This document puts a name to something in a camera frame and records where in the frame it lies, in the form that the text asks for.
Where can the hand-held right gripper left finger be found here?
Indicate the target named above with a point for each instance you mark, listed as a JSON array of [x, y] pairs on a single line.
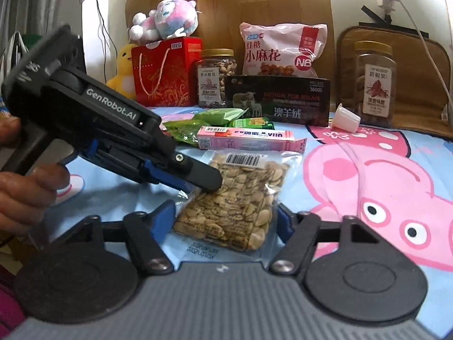
[[164, 216]]

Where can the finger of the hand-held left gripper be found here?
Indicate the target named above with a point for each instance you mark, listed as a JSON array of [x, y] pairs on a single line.
[[166, 180], [201, 177]]

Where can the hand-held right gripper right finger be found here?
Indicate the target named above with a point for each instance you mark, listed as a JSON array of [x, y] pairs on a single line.
[[283, 225]]

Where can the clear packet of beans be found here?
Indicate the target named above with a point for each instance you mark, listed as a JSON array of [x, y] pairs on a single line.
[[233, 205]]

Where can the pink candy box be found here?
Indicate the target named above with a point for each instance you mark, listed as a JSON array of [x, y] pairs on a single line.
[[247, 137]]

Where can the light green snack packet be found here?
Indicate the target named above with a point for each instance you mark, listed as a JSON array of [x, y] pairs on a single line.
[[219, 117]]

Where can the black box with sheep print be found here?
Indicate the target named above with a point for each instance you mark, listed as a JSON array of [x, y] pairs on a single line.
[[283, 102]]

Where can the person's left hand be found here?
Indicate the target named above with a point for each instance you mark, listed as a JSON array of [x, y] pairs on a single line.
[[24, 202]]

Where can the green pea snack packet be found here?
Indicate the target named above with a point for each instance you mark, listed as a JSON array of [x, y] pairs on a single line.
[[184, 132]]

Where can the yellow duck plush toy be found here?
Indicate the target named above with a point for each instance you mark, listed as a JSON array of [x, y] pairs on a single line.
[[122, 74]]

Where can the small green snack packet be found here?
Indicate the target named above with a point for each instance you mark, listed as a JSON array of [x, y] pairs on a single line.
[[258, 124]]

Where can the red gift bag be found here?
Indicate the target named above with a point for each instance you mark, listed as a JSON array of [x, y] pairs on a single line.
[[170, 78]]

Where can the printed cartoon pig blanket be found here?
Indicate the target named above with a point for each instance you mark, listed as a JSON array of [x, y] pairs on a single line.
[[354, 170]]

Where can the white plastic bag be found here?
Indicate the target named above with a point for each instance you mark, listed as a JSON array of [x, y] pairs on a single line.
[[16, 51]]

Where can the nut jar with gold lid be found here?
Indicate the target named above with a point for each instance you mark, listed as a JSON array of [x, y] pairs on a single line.
[[212, 78]]

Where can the grey curtain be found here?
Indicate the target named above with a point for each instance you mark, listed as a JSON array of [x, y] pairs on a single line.
[[46, 3]]

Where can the white plastic cup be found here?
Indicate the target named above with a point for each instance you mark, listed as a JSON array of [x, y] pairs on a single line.
[[345, 118]]

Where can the pink and blue plush toy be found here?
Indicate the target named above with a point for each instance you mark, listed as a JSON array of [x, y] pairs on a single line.
[[170, 17]]

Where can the pink snack bag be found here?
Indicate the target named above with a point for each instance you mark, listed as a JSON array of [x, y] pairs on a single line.
[[269, 53]]

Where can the pecan jar with gold lid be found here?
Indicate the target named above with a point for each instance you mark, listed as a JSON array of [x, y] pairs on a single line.
[[375, 88]]

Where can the wooden board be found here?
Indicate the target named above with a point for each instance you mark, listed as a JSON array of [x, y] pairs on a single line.
[[219, 7]]

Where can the magenta cloth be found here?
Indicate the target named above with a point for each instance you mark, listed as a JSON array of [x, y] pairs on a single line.
[[9, 301]]

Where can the brown seat cushion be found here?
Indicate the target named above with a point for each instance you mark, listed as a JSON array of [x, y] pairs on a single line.
[[417, 88]]

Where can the black tape strips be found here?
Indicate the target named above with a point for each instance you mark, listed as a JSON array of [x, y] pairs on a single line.
[[407, 26]]

